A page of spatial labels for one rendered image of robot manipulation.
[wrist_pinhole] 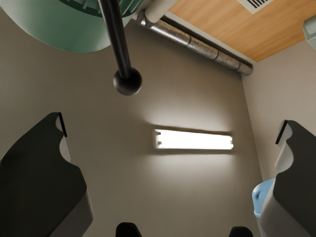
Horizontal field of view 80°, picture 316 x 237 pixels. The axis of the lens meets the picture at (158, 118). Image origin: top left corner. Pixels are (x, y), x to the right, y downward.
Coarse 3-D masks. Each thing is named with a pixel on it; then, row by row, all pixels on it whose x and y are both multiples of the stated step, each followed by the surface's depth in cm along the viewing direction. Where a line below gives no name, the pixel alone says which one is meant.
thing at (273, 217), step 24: (288, 120) 11; (288, 144) 9; (312, 144) 9; (288, 168) 7; (312, 168) 7; (288, 192) 6; (312, 192) 6; (264, 216) 7; (288, 216) 6; (312, 216) 6
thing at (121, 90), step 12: (108, 0) 12; (108, 12) 13; (120, 12) 14; (108, 24) 14; (120, 24) 15; (120, 36) 15; (120, 48) 17; (120, 60) 18; (120, 72) 20; (132, 72) 22; (120, 84) 22; (132, 84) 22
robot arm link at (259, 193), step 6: (270, 180) 37; (258, 186) 36; (264, 186) 35; (270, 186) 34; (258, 192) 34; (264, 192) 32; (258, 198) 33; (264, 198) 31; (258, 204) 33; (258, 210) 33; (258, 216) 33; (258, 222) 34; (264, 234) 32
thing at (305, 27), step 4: (312, 16) 170; (308, 20) 171; (312, 20) 168; (304, 24) 173; (308, 24) 170; (312, 24) 168; (304, 28) 184; (308, 28) 171; (312, 28) 170; (304, 32) 184; (308, 32) 174; (312, 32) 173; (308, 36) 181; (312, 36) 179; (308, 40) 182; (312, 40) 182; (312, 44) 188
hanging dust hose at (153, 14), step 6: (156, 0) 176; (162, 0) 170; (168, 0) 168; (174, 0) 168; (150, 6) 182; (156, 6) 177; (162, 6) 174; (168, 6) 174; (150, 12) 183; (156, 12) 180; (162, 12) 180; (150, 18) 188; (156, 18) 186
